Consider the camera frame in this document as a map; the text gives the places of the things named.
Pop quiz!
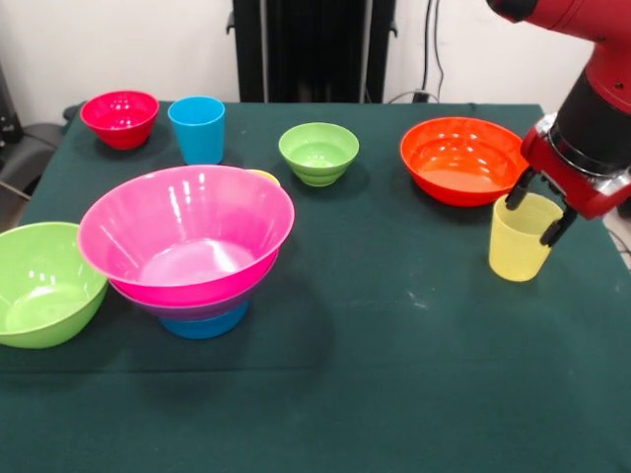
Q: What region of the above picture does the orange-yellow cup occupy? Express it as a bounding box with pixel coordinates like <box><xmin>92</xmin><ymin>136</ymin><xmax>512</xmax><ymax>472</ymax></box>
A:
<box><xmin>245</xmin><ymin>169</ymin><xmax>281</xmax><ymax>187</ymax></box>

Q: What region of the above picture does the large green bowl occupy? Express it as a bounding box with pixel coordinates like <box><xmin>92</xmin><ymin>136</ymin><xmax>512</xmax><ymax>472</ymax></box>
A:
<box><xmin>0</xmin><ymin>221</ymin><xmax>109</xmax><ymax>350</ymax></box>

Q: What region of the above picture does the purple bowl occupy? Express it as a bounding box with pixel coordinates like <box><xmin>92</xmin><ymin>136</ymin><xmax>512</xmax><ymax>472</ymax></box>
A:
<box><xmin>110</xmin><ymin>275</ymin><xmax>278</xmax><ymax>322</ymax></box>

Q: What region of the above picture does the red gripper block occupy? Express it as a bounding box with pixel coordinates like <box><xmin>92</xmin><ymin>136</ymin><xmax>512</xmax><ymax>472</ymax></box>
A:
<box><xmin>505</xmin><ymin>112</ymin><xmax>631</xmax><ymax>246</ymax></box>

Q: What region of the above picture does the small green bowl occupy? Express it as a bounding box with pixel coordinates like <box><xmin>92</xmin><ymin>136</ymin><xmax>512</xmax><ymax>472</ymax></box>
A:
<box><xmin>278</xmin><ymin>122</ymin><xmax>360</xmax><ymax>187</ymax></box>

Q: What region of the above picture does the black grey floor stand base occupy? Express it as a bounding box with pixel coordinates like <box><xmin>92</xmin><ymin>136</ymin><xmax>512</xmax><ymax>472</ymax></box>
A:
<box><xmin>0</xmin><ymin>102</ymin><xmax>80</xmax><ymax>198</ymax></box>

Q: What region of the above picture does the black wall cable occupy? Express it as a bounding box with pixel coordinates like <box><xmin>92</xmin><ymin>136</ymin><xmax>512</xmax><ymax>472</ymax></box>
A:
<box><xmin>421</xmin><ymin>0</ymin><xmax>448</xmax><ymax>102</ymax></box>

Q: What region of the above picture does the pale yellow translucent cup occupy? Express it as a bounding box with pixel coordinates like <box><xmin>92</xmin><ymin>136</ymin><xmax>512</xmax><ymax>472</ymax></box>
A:
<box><xmin>488</xmin><ymin>192</ymin><xmax>566</xmax><ymax>283</ymax></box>

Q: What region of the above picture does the orange bowl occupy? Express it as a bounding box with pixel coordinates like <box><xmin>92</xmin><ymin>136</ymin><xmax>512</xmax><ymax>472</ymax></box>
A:
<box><xmin>399</xmin><ymin>116</ymin><xmax>531</xmax><ymax>208</ymax></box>

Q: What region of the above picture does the dark green table cloth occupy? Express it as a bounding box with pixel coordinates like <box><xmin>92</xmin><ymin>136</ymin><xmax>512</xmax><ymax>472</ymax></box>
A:
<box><xmin>0</xmin><ymin>101</ymin><xmax>631</xmax><ymax>473</ymax></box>

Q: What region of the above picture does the blue bowl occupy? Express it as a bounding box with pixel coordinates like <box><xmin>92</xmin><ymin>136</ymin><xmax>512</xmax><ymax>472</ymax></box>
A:
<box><xmin>158</xmin><ymin>300</ymin><xmax>250</xmax><ymax>340</ymax></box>

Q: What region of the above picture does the blue cup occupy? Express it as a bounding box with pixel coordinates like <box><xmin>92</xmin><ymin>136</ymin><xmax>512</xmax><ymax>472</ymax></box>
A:
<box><xmin>167</xmin><ymin>96</ymin><xmax>227</xmax><ymax>167</ymax></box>

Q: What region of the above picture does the small pink-red bowl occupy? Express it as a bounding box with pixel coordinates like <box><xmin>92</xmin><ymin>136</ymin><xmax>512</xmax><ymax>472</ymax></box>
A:
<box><xmin>79</xmin><ymin>89</ymin><xmax>161</xmax><ymax>151</ymax></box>

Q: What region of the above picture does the large pink bowl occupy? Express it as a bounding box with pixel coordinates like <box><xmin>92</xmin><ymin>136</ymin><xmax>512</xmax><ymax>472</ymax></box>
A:
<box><xmin>77</xmin><ymin>165</ymin><xmax>296</xmax><ymax>307</ymax></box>

